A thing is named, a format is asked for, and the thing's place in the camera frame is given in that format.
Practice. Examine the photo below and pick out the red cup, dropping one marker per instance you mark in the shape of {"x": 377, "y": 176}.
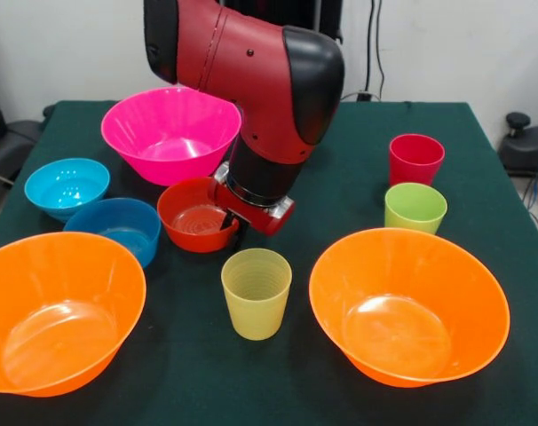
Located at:
{"x": 415, "y": 164}

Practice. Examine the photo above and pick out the small red bowl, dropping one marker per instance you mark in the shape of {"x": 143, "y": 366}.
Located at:
{"x": 184, "y": 242}

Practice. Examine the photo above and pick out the black stand base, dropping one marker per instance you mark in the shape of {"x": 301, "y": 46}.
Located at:
{"x": 11, "y": 146}
{"x": 524, "y": 146}

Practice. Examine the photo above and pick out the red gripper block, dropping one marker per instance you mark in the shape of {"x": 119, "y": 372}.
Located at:
{"x": 260, "y": 222}

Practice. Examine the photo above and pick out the large pink bowl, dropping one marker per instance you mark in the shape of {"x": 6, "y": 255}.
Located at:
{"x": 162, "y": 133}

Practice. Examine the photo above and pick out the yellow cup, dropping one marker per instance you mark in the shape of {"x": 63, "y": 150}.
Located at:
{"x": 255, "y": 310}

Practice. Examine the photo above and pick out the light blue bowl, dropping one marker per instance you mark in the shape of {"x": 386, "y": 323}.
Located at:
{"x": 65, "y": 186}

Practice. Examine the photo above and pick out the green cup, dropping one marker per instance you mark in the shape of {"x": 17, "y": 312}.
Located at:
{"x": 415, "y": 213}

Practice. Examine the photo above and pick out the large orange bowl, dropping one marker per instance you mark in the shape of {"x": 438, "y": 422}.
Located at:
{"x": 65, "y": 310}
{"x": 406, "y": 310}

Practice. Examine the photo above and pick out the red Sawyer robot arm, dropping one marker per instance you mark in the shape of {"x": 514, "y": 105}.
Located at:
{"x": 251, "y": 89}

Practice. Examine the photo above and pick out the dark green tablecloth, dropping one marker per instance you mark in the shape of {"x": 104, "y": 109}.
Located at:
{"x": 269, "y": 399}

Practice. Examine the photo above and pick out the dark blue bowl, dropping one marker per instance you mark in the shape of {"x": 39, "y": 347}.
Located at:
{"x": 136, "y": 239}

